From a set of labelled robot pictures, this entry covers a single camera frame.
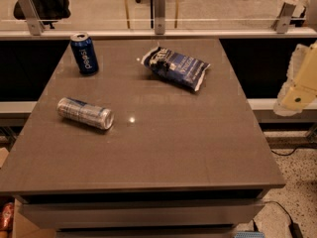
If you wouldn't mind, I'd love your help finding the red snack bag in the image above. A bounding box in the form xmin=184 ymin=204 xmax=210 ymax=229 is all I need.
xmin=0 ymin=202 xmax=14 ymax=231

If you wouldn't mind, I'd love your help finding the silver Red Bull can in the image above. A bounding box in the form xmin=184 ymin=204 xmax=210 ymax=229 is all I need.
xmin=56 ymin=97 xmax=114 ymax=130

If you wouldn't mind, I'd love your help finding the black office chair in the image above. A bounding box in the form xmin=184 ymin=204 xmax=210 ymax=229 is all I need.
xmin=13 ymin=0 xmax=71 ymax=30

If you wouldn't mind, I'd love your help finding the glass barrier panel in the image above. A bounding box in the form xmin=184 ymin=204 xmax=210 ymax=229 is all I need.
xmin=0 ymin=0 xmax=308 ymax=32

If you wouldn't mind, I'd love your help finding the blue chip bag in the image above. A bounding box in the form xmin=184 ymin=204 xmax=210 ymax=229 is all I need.
xmin=141 ymin=47 xmax=210 ymax=91

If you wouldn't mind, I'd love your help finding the black floor cable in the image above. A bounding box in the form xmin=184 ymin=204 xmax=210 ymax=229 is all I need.
xmin=264 ymin=200 xmax=304 ymax=238

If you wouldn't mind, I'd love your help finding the middle metal glass bracket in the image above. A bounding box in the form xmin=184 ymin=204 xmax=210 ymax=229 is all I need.
xmin=154 ymin=0 xmax=165 ymax=35

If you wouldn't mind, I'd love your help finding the left metal glass bracket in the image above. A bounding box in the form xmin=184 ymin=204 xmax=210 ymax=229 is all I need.
xmin=18 ymin=0 xmax=45 ymax=36

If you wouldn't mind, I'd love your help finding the cardboard box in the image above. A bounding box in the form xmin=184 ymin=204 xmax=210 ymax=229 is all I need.
xmin=12 ymin=200 xmax=55 ymax=238

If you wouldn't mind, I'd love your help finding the right metal glass bracket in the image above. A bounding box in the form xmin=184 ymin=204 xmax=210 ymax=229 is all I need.
xmin=271 ymin=3 xmax=295 ymax=34

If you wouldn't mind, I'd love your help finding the blue Pepsi can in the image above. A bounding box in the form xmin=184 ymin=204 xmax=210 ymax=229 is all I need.
xmin=70 ymin=33 xmax=99 ymax=75

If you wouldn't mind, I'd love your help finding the metal glass bracket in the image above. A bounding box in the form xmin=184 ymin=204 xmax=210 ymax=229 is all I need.
xmin=18 ymin=0 xmax=45 ymax=36
xmin=271 ymin=3 xmax=295 ymax=34
xmin=154 ymin=0 xmax=165 ymax=35

